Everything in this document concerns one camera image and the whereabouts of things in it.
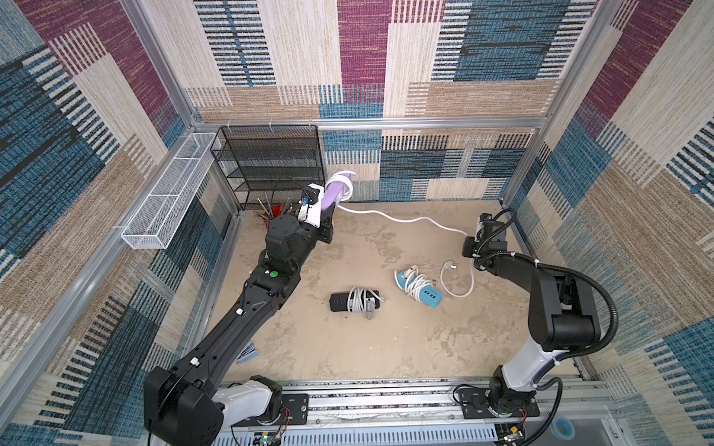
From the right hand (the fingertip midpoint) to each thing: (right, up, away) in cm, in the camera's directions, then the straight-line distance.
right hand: (475, 246), depth 99 cm
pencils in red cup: (-73, +12, +6) cm, 74 cm away
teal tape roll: (+10, -44, -28) cm, 53 cm away
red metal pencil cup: (-70, +13, +4) cm, 72 cm away
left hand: (-48, +13, -28) cm, 57 cm away
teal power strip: (-18, -15, -11) cm, 26 cm away
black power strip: (-47, -17, -11) cm, 51 cm away
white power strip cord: (-9, +5, -3) cm, 11 cm away
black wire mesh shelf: (-74, +31, +10) cm, 81 cm away
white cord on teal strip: (-23, -11, -9) cm, 27 cm away
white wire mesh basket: (-92, +8, -27) cm, 96 cm away
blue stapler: (-72, -30, -18) cm, 80 cm away
